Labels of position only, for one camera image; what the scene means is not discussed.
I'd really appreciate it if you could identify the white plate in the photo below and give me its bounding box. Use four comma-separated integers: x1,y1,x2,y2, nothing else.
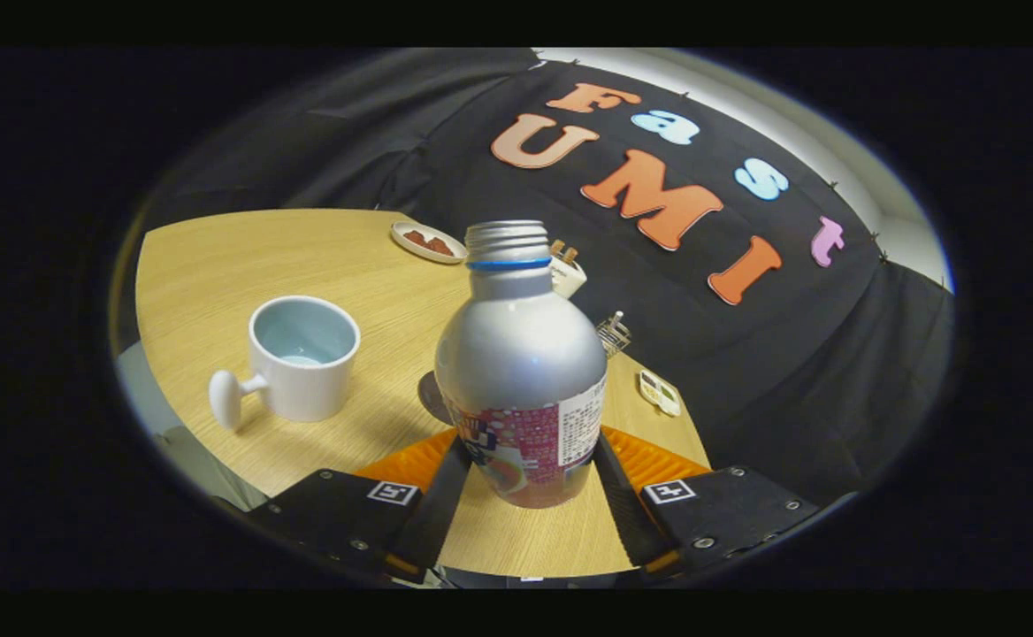
391,220,468,265

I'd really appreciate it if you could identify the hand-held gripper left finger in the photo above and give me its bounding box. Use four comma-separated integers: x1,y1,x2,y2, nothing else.
247,430,473,585

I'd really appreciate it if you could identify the white compartment tray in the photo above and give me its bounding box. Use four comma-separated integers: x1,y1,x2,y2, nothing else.
639,369,683,418

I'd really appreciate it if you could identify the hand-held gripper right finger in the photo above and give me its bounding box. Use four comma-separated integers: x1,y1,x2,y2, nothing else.
592,425,823,576

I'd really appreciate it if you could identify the wooden table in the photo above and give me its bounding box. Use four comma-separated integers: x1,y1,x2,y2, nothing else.
134,209,712,578

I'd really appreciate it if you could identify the white toaster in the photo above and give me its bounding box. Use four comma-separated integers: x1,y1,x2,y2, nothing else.
549,252,588,299

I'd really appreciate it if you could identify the silver juice bottle pink label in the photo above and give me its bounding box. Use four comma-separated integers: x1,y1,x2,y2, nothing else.
433,220,608,510

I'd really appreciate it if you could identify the white cup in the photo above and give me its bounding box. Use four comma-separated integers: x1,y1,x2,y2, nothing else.
208,295,362,432

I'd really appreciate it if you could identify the dark brown round coaster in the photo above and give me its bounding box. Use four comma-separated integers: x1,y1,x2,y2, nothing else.
417,372,451,426

